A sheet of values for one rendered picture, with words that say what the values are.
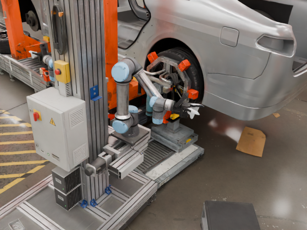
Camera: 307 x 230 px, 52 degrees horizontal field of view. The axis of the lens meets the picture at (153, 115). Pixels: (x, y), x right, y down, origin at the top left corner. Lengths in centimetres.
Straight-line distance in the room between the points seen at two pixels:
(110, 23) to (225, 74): 116
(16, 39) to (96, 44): 279
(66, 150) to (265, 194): 207
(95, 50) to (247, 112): 150
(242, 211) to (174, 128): 136
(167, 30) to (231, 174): 165
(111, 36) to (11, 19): 194
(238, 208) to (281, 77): 114
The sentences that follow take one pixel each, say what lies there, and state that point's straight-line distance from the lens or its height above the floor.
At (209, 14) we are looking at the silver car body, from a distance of 288.
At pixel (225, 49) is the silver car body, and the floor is 135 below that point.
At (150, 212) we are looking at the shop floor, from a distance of 298.
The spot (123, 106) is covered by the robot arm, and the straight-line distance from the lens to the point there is 219.
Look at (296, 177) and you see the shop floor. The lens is 376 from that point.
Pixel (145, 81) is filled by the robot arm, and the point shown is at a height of 131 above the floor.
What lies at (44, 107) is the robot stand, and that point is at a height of 122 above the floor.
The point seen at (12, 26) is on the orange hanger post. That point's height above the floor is 100.
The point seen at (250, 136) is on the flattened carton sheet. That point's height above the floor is 1.
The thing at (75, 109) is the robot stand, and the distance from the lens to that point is 205.
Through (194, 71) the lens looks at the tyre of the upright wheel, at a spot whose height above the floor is 105.
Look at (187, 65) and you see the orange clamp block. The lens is 300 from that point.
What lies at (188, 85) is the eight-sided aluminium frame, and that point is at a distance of 305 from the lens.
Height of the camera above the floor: 223
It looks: 31 degrees down
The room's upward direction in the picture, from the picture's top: 3 degrees clockwise
